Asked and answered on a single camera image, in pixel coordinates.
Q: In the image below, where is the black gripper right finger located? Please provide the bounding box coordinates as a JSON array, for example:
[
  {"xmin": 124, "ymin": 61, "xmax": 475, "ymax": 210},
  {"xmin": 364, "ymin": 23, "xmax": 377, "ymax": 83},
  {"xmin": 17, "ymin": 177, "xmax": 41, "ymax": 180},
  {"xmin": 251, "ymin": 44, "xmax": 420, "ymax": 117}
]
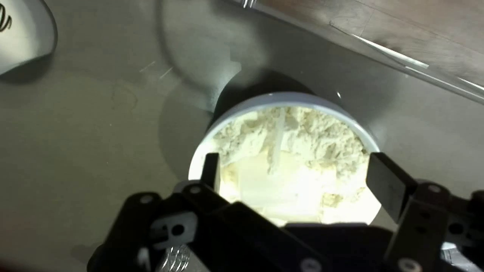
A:
[{"xmin": 366, "ymin": 151, "xmax": 484, "ymax": 272}]

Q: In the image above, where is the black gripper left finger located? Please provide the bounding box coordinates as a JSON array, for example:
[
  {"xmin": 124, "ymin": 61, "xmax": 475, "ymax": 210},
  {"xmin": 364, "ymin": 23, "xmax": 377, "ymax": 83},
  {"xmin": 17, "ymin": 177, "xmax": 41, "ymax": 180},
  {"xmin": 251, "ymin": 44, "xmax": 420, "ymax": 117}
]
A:
[{"xmin": 88, "ymin": 151, "xmax": 324, "ymax": 272}]

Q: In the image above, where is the white ceramic bowl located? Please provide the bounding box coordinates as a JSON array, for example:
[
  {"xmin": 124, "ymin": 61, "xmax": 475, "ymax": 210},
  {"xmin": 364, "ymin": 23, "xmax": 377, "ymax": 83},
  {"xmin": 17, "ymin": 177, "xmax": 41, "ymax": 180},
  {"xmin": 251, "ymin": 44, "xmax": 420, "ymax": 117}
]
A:
[{"xmin": 186, "ymin": 91, "xmax": 383, "ymax": 227}]

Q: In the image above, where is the clear shaker bottle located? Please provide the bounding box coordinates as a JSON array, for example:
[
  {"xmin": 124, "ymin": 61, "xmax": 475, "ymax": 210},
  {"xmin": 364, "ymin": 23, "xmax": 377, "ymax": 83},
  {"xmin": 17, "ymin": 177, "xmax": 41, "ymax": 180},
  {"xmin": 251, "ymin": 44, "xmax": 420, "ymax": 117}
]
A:
[{"xmin": 0, "ymin": 0, "xmax": 59, "ymax": 79}]

